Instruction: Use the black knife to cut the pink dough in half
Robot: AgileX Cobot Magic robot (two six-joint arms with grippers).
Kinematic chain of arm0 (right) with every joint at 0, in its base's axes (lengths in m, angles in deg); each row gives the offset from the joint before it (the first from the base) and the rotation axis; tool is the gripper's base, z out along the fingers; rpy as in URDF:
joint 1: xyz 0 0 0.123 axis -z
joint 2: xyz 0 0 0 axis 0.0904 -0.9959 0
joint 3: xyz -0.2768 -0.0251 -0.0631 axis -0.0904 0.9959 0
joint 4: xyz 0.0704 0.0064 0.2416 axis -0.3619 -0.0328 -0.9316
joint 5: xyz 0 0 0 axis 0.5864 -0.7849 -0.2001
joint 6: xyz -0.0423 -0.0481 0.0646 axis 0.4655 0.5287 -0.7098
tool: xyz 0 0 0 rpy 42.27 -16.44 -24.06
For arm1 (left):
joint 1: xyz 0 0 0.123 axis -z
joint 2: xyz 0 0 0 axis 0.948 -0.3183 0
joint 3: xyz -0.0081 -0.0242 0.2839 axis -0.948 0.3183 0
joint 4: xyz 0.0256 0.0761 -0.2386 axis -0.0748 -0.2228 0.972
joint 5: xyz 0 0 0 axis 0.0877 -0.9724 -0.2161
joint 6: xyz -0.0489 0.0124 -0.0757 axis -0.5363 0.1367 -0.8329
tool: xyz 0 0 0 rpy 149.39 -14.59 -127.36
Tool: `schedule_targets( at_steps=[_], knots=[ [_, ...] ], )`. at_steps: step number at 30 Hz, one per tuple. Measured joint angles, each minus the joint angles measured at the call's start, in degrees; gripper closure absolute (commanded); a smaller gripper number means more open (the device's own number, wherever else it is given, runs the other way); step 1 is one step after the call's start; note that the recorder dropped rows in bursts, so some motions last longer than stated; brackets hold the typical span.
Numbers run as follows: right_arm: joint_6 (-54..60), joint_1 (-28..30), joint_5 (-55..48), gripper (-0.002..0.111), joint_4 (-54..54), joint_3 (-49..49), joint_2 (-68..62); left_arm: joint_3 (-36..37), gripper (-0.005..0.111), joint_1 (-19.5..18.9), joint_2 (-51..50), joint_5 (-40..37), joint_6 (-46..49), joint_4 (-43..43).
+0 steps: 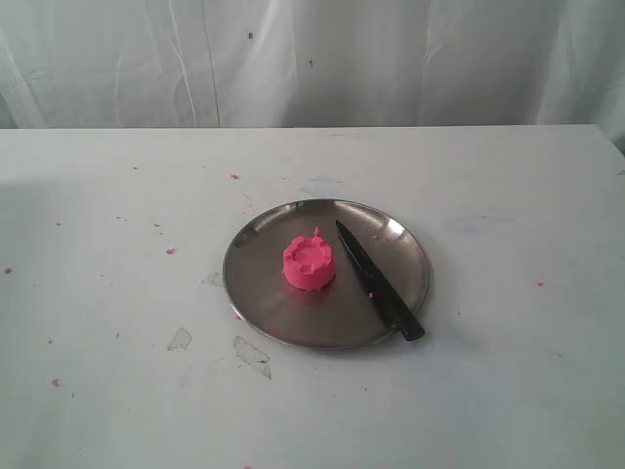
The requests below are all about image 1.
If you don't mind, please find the pink clay piece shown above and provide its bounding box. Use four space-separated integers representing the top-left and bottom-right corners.
282 228 336 291

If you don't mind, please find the black knife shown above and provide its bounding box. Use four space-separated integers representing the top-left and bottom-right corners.
335 220 426 342

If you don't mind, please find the round stainless steel plate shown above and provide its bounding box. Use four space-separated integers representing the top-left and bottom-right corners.
223 198 430 350

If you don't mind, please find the white backdrop curtain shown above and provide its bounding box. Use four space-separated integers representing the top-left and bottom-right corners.
1 1 624 138

